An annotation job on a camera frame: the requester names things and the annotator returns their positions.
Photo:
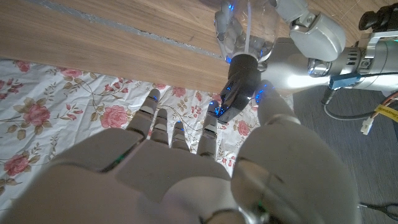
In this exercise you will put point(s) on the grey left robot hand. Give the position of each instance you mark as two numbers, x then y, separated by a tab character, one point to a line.
317	34

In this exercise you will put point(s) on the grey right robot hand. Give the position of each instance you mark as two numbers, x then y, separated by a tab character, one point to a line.
174	180

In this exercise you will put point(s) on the clear plastic spray bottle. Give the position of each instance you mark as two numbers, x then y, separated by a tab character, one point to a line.
264	21

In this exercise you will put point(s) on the black spray bottle cap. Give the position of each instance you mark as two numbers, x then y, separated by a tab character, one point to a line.
241	84

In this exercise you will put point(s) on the floral backdrop cloth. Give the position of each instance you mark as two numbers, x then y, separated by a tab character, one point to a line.
62	102

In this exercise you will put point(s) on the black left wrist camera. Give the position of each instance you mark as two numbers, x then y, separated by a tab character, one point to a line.
379	18

